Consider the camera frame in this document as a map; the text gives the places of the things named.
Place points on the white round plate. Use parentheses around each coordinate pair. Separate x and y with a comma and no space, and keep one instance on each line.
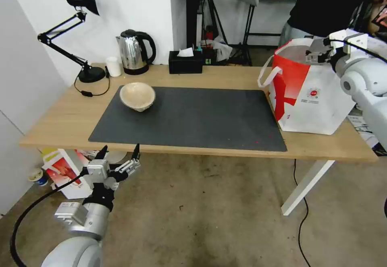
(115,158)

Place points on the white plastic bag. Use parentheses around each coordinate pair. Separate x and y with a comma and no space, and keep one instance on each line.
(223,51)

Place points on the dark grey desk mat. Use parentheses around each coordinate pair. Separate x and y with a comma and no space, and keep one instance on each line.
(193,119)

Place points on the red white carton box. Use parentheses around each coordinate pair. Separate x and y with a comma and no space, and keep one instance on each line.
(65,173)

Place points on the printed paper sheets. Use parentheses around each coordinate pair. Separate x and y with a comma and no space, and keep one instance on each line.
(364,128)

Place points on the black tripod stand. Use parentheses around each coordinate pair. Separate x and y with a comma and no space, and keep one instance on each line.
(211,10)

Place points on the person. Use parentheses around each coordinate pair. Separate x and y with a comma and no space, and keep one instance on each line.
(326,1)

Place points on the beige paper bowl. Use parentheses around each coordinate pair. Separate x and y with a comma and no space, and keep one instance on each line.
(137,96)

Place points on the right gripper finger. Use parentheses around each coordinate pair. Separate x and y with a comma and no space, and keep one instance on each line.
(317,46)
(316,58)

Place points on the instant noodle cup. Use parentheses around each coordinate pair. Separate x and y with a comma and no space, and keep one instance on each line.
(37,178)

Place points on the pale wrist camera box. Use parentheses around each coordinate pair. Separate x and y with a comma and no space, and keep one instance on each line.
(97,171)
(338,39)

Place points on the red white takeout bag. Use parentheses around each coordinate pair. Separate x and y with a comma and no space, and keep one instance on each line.
(317,110)

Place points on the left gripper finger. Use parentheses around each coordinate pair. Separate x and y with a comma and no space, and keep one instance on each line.
(133,164)
(102,152)

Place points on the steel electric kettle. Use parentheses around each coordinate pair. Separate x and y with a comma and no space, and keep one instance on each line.
(133,52)

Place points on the black light stand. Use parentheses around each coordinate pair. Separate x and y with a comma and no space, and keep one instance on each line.
(249,31)

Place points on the white cylindrical cup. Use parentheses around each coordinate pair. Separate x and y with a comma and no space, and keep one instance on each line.
(113,67)

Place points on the white table leg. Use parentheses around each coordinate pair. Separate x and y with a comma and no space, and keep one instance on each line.
(305,188)

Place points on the black tissue box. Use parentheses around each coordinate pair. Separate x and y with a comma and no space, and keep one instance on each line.
(185,64)

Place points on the black desk lamp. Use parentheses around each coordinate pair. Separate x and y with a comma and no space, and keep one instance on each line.
(90,75)

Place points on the yellow bag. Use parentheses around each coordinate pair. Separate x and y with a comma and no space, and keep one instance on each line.
(48,152)

